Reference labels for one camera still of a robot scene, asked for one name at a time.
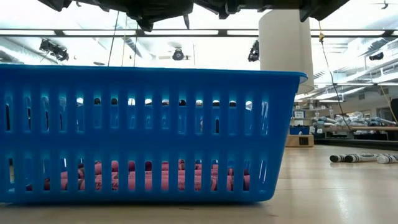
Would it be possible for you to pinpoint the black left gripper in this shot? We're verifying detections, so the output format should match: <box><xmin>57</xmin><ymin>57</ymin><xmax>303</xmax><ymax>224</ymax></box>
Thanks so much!
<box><xmin>99</xmin><ymin>0</ymin><xmax>195</xmax><ymax>32</ymax></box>

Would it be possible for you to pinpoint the dark ceiling track light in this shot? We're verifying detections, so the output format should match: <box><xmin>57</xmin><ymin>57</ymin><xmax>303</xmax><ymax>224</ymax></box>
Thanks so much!
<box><xmin>248</xmin><ymin>39</ymin><xmax>260</xmax><ymax>63</ymax></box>
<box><xmin>39</xmin><ymin>39</ymin><xmax>70</xmax><ymax>62</ymax></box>

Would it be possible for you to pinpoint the clear plastic bag pile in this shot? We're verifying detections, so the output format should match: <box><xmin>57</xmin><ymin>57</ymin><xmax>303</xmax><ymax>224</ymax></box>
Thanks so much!
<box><xmin>312</xmin><ymin>111</ymin><xmax>397</xmax><ymax>127</ymax></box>

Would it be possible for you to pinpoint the blue storage bin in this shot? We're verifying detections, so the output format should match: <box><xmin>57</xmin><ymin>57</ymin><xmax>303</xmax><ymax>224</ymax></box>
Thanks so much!
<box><xmin>289</xmin><ymin>126</ymin><xmax>310</xmax><ymax>136</ymax></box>

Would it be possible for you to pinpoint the black hanging cable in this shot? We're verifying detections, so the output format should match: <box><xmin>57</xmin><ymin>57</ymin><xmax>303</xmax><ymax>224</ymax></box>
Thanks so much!
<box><xmin>317</xmin><ymin>20</ymin><xmax>354</xmax><ymax>131</ymax></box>

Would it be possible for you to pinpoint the dark hanging dome fixture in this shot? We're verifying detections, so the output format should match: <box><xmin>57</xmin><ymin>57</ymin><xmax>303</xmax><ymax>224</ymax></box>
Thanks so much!
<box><xmin>172</xmin><ymin>47</ymin><xmax>185</xmax><ymax>62</ymax></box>

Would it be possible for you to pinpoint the black aluminium table frame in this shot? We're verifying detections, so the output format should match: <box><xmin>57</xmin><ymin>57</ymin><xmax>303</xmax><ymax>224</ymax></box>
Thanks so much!
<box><xmin>313</xmin><ymin>138</ymin><xmax>398</xmax><ymax>152</ymax></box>

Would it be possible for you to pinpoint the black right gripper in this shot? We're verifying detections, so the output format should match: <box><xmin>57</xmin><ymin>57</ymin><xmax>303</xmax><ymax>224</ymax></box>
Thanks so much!
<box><xmin>194</xmin><ymin>0</ymin><xmax>301</xmax><ymax>20</ymax></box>

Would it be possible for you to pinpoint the blue slotted plastic basket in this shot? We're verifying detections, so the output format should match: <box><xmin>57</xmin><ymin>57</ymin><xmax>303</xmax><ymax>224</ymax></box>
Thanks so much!
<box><xmin>0</xmin><ymin>63</ymin><xmax>308</xmax><ymax>205</ymax></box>

